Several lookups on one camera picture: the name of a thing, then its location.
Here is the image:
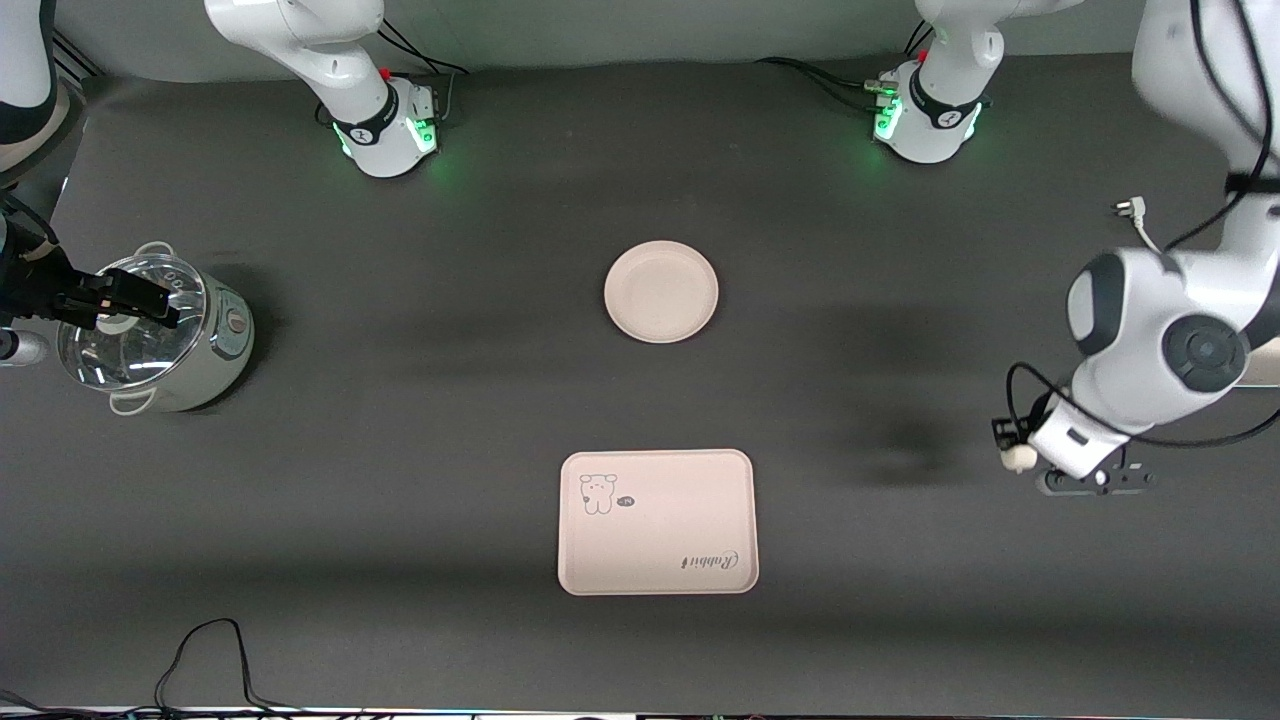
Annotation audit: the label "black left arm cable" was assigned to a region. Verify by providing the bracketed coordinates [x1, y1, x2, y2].
[1005, 0, 1280, 448]

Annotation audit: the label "white toaster cable with plug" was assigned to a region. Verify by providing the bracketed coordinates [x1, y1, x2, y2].
[1112, 197, 1166, 256]

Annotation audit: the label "thin black floor cable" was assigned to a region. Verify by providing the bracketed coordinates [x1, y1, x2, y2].
[150, 618, 311, 716]

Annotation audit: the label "black left arm base cables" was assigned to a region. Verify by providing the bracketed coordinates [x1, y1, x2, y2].
[755, 20, 936, 111]

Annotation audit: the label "round beige plate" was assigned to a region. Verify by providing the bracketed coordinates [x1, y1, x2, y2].
[604, 240, 719, 345]

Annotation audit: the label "aluminium frame rail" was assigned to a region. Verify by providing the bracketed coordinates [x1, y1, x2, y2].
[50, 30, 106, 83]

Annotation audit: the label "glass pot lid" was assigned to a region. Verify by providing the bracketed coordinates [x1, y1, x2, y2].
[57, 254, 209, 392]

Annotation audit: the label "beige round object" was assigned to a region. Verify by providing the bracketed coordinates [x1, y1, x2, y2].
[0, 85, 73, 186]

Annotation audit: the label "beige rabbit print tray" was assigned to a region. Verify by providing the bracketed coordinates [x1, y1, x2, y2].
[557, 449, 760, 597]

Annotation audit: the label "green electric cooking pot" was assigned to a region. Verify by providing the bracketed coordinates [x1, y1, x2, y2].
[108, 241, 256, 416]

